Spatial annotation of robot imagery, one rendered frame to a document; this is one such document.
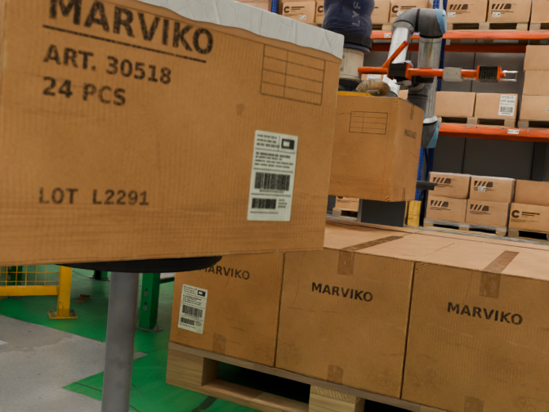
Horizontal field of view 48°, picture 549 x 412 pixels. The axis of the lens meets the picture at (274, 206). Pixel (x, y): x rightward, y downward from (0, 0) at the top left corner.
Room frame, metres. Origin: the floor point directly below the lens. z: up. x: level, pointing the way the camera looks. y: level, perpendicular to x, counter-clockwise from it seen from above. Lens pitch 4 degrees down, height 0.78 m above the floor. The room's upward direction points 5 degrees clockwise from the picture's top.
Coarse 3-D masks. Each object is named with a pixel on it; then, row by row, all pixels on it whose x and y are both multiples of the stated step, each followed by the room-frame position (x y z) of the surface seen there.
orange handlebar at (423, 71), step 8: (360, 72) 2.60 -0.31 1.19; (368, 72) 2.59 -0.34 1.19; (376, 72) 2.57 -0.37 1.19; (384, 72) 2.56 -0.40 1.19; (408, 72) 2.51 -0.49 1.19; (416, 72) 2.50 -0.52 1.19; (424, 72) 2.48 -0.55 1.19; (432, 72) 2.47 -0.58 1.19; (440, 72) 2.46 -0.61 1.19; (464, 72) 2.42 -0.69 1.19; (472, 72) 2.41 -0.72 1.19; (504, 72) 2.38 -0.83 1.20
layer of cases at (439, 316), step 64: (256, 256) 1.91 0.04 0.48; (320, 256) 1.82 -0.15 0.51; (384, 256) 1.73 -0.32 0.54; (448, 256) 1.84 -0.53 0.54; (512, 256) 1.99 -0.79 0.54; (192, 320) 2.01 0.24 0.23; (256, 320) 1.90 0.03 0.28; (320, 320) 1.81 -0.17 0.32; (384, 320) 1.72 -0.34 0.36; (448, 320) 1.65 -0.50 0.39; (512, 320) 1.58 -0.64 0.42; (384, 384) 1.72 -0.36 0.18; (448, 384) 1.64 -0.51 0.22; (512, 384) 1.57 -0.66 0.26
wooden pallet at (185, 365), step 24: (168, 360) 2.04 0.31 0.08; (192, 360) 2.00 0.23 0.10; (216, 360) 2.06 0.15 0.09; (240, 360) 1.92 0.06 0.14; (192, 384) 2.00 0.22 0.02; (216, 384) 2.02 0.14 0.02; (312, 384) 1.81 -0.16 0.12; (336, 384) 1.78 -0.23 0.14; (264, 408) 1.88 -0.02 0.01; (288, 408) 1.87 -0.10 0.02; (312, 408) 1.81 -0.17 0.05; (336, 408) 1.77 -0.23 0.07; (360, 408) 1.80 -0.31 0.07; (408, 408) 1.68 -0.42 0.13; (432, 408) 1.65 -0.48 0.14
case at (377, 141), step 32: (352, 96) 2.44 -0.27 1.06; (384, 96) 2.38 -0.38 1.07; (352, 128) 2.43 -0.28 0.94; (384, 128) 2.37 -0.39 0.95; (416, 128) 2.61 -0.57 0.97; (352, 160) 2.43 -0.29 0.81; (384, 160) 2.37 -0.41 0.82; (416, 160) 2.67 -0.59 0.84; (352, 192) 2.42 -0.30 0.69; (384, 192) 2.36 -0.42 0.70
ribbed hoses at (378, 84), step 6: (372, 78) 2.51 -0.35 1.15; (378, 78) 2.52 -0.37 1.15; (360, 84) 2.50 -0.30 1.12; (366, 84) 2.49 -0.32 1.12; (372, 84) 2.49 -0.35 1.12; (378, 84) 2.50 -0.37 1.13; (384, 84) 2.59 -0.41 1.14; (360, 90) 2.50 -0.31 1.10; (366, 90) 2.51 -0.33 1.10; (378, 90) 2.67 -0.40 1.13; (384, 90) 2.61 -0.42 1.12; (390, 90) 2.65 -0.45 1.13
